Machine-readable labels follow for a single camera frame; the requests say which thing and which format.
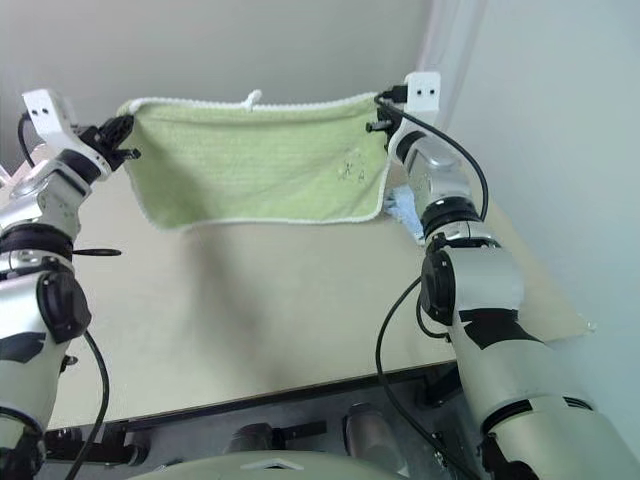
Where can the black table frame bracket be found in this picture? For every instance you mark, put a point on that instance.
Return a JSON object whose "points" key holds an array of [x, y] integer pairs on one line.
{"points": [[90, 445]]}

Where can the pale green robot torso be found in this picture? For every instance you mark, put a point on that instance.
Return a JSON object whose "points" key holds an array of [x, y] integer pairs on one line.
{"points": [[260, 467]]}

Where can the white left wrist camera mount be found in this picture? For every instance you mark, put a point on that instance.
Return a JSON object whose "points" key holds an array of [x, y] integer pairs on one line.
{"points": [[47, 117]]}

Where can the short black frame bar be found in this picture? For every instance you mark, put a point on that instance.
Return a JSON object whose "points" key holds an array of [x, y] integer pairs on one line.
{"points": [[300, 432]]}

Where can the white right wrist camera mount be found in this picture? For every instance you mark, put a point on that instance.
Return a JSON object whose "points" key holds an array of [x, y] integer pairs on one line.
{"points": [[424, 97]]}

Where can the folded blue towel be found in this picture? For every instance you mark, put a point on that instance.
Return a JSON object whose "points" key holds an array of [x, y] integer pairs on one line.
{"points": [[407, 212]]}

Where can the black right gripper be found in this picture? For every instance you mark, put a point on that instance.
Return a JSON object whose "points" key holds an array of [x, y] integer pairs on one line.
{"points": [[389, 126]]}

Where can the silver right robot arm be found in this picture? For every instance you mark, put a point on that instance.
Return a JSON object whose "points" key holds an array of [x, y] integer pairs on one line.
{"points": [[480, 290]]}

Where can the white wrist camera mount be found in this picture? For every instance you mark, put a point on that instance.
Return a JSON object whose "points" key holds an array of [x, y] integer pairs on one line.
{"points": [[424, 97], [47, 117]]}

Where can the green towel with white trim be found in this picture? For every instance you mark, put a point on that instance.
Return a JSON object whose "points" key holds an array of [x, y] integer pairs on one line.
{"points": [[250, 165]]}

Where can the small dark rounded shape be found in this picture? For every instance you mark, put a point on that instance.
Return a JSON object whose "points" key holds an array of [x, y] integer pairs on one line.
{"points": [[250, 437]]}

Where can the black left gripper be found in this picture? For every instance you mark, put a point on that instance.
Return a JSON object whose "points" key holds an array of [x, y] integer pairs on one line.
{"points": [[102, 137]]}

